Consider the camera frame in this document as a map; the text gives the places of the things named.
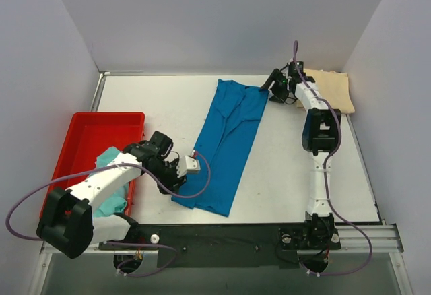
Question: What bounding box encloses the blue t shirt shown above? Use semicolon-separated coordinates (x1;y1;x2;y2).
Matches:
171;79;268;217

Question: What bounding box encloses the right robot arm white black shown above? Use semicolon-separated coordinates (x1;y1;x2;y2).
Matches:
260;61;341;247

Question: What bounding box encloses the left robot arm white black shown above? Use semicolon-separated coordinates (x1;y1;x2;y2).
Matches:
36;131;200;259

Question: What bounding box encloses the folded beige t shirt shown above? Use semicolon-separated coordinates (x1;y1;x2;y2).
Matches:
294;69;355;114

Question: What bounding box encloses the teal t shirt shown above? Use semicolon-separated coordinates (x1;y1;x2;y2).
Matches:
93;147;129;218

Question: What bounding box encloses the red plastic bin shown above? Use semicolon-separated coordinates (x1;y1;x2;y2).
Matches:
39;110;146;220

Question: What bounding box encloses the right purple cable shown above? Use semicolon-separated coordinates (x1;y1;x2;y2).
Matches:
292;40;373;277

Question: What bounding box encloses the purple cable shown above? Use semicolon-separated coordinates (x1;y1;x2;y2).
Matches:
292;40;373;277
5;150;212;278

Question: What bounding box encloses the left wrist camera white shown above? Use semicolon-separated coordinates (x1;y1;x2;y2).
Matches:
176;156;201;177

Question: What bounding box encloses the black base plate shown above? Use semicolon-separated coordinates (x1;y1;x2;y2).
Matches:
99;223;341;268

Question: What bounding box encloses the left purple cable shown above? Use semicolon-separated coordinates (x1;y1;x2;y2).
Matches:
5;150;212;278

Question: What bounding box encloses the aluminium rail frame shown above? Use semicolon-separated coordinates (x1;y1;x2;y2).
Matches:
42;223;404;259

